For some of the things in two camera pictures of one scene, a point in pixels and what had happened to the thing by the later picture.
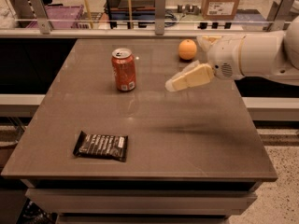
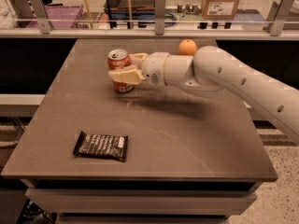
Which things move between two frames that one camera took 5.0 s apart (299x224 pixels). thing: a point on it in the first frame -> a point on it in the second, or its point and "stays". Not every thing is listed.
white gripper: (224, 57) -> (154, 66)
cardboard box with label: (220, 2) stays
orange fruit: (187, 49) stays
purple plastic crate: (61, 17) stays
